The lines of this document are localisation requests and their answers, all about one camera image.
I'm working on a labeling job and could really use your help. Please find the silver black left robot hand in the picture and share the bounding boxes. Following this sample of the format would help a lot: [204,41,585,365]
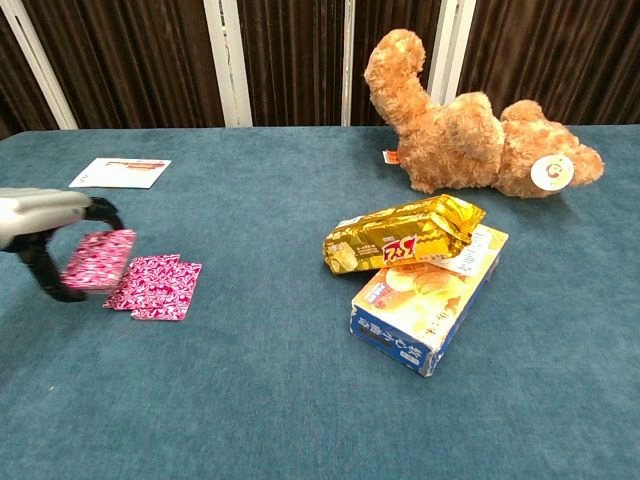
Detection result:
[0,187,126,303]

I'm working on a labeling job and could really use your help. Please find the pink patterned packet stack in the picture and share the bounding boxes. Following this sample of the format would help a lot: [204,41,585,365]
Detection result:
[60,228,138,293]

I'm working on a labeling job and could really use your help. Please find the white printed paper card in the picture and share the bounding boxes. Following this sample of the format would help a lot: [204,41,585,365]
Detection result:
[68,157,173,190]

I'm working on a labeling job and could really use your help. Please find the dark brown pleated curtain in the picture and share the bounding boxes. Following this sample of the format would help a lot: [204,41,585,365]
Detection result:
[0,0,640,141]

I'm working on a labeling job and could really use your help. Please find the teal velvet tablecloth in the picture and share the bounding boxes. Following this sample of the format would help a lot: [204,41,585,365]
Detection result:
[0,123,640,480]

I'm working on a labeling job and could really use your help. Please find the gold foil snack bag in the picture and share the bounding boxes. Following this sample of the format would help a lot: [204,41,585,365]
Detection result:
[323,193,487,276]

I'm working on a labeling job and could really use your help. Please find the blue and white biscuit box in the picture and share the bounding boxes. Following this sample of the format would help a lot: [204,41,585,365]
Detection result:
[350,223,510,378]

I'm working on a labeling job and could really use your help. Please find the brown plush teddy bear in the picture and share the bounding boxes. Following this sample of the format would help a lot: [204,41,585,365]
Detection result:
[363,28,605,199]

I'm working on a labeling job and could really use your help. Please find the round white bear hangtag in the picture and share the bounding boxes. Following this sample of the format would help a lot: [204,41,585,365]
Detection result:
[530,154,574,190]

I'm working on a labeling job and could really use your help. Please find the white metal frame post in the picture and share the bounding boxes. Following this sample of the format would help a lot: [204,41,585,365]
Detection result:
[0,0,79,131]
[427,0,477,106]
[202,0,254,128]

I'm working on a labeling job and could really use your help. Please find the thin white frame post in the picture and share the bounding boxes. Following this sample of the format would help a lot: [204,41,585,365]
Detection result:
[340,0,357,127]

